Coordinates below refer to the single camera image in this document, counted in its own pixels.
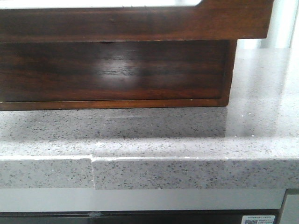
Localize wooden drawer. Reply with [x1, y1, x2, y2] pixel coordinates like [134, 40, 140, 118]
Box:
[0, 0, 273, 43]
[0, 40, 227, 103]

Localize dark wooden drawer cabinet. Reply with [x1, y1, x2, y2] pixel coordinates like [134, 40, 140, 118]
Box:
[0, 39, 238, 111]

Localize black appliance under counter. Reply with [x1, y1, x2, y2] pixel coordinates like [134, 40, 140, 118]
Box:
[0, 210, 279, 224]

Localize white QR code sticker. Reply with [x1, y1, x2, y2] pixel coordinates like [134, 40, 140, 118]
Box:
[241, 215, 275, 224]

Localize grey cabinet panel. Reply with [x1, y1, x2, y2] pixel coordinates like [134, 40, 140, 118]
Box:
[279, 189, 299, 224]

